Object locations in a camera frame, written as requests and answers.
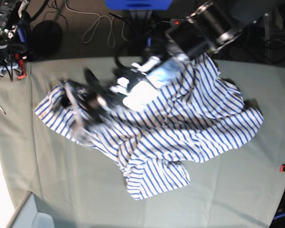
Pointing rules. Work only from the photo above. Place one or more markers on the orange clamp at left corner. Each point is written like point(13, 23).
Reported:
point(21, 72)

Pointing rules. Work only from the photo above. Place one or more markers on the black round bag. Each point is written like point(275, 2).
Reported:
point(46, 38)

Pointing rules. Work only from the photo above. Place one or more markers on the green table cloth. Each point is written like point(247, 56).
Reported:
point(82, 188)

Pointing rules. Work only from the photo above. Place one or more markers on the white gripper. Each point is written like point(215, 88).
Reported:
point(91, 103)

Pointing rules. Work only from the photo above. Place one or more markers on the white bin at lower left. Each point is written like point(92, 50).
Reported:
point(25, 215)

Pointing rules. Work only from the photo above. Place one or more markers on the blue box on stand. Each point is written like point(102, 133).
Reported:
point(138, 4)

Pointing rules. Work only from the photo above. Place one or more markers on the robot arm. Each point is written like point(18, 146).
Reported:
point(210, 28)
point(13, 38)

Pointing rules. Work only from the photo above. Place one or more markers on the blue white striped t-shirt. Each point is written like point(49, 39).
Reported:
point(196, 118)

